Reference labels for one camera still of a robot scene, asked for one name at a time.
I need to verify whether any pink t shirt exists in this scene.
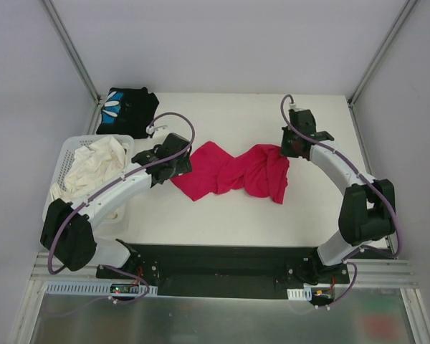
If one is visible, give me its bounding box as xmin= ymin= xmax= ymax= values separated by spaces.
xmin=171 ymin=141 xmax=290 ymax=204

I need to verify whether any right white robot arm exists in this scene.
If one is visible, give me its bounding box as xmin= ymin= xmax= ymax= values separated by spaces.
xmin=281 ymin=107 xmax=398 ymax=283

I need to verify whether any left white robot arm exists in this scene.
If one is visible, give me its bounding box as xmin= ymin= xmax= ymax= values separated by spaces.
xmin=40 ymin=133 xmax=192 ymax=279

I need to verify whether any black folded t shirt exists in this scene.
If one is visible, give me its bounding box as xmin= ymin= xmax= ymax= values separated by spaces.
xmin=96 ymin=87 xmax=159 ymax=139

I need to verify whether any cream t shirt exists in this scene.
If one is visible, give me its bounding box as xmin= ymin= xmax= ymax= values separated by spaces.
xmin=49 ymin=136 xmax=131 ymax=220

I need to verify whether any white plastic laundry basket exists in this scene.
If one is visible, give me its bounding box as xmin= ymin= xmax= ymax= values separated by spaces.
xmin=42 ymin=134 xmax=135 ymax=226

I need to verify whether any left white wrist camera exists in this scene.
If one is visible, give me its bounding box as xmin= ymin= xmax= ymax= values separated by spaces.
xmin=146 ymin=125 xmax=168 ymax=139

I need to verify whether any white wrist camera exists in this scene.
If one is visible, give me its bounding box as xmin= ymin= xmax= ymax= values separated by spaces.
xmin=146 ymin=125 xmax=168 ymax=139
xmin=289 ymin=102 xmax=304 ymax=112

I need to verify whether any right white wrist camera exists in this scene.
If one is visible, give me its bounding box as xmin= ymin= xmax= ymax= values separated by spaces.
xmin=289 ymin=102 xmax=304 ymax=112

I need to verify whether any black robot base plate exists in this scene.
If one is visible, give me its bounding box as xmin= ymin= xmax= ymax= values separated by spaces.
xmin=96 ymin=244 xmax=349 ymax=300

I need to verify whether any right white cable duct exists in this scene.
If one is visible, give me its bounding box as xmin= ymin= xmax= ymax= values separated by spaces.
xmin=287 ymin=287 xmax=312 ymax=302

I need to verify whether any white cable duct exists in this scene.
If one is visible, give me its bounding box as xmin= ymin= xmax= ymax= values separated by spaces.
xmin=46 ymin=282 xmax=158 ymax=297
xmin=287 ymin=287 xmax=312 ymax=302

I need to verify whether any right aluminium frame post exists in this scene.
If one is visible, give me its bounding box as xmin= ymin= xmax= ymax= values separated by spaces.
xmin=348 ymin=0 xmax=421 ymax=109

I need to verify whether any aluminium frame post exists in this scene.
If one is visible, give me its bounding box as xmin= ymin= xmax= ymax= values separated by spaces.
xmin=348 ymin=0 xmax=421 ymax=109
xmin=39 ymin=0 xmax=100 ymax=104

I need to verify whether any left aluminium frame post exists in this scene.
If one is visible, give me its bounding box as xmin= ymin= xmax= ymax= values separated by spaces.
xmin=39 ymin=0 xmax=100 ymax=104

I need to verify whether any left white cable duct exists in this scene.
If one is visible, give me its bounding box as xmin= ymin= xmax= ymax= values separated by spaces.
xmin=46 ymin=282 xmax=158 ymax=297

